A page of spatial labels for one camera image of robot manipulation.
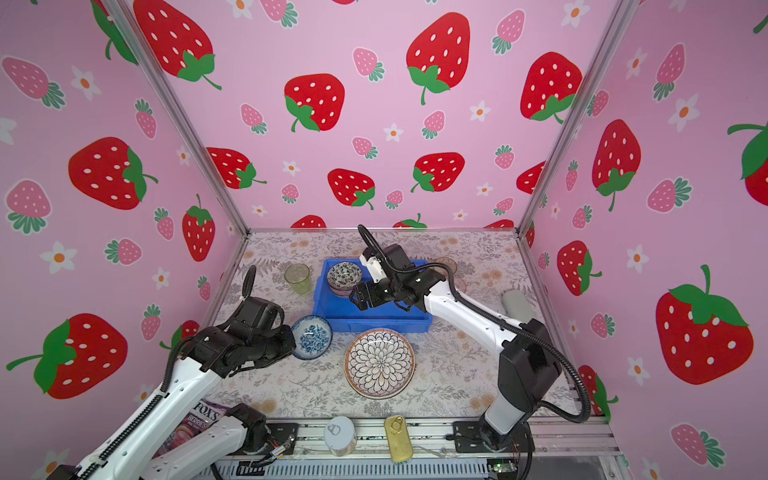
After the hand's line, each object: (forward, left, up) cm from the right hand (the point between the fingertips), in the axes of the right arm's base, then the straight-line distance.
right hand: (360, 291), depth 80 cm
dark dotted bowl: (+14, +11, -13) cm, 22 cm away
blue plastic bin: (+3, +10, -18) cm, 21 cm away
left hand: (-14, +13, -4) cm, 20 cm away
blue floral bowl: (-11, +12, -8) cm, 18 cm away
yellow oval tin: (-32, -14, -16) cm, 38 cm away
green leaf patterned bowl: (+7, +9, -12) cm, 16 cm away
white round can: (-32, 0, -14) cm, 35 cm away
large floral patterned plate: (-12, -6, -19) cm, 23 cm away
